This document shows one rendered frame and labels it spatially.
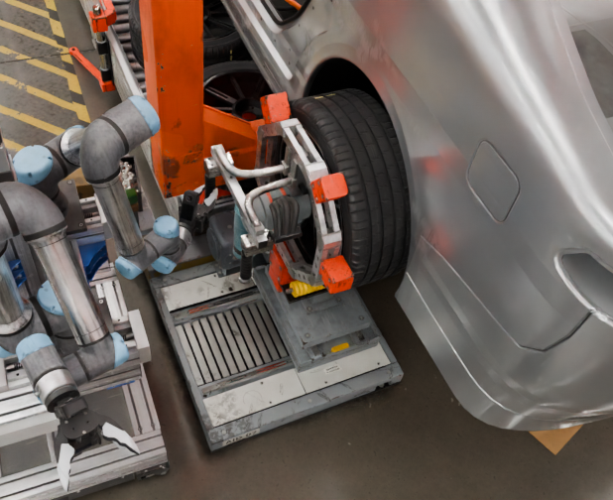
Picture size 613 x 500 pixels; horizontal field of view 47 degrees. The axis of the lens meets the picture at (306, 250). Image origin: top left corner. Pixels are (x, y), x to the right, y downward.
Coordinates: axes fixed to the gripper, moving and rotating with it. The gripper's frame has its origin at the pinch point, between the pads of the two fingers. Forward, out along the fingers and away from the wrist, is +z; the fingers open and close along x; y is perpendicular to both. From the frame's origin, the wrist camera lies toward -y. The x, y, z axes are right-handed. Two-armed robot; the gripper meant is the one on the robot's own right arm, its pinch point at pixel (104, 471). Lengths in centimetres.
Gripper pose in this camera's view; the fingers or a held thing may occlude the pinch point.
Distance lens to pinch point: 149.0
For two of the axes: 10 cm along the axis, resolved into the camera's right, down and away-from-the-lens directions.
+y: -2.2, 6.6, 7.2
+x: -7.8, 3.2, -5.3
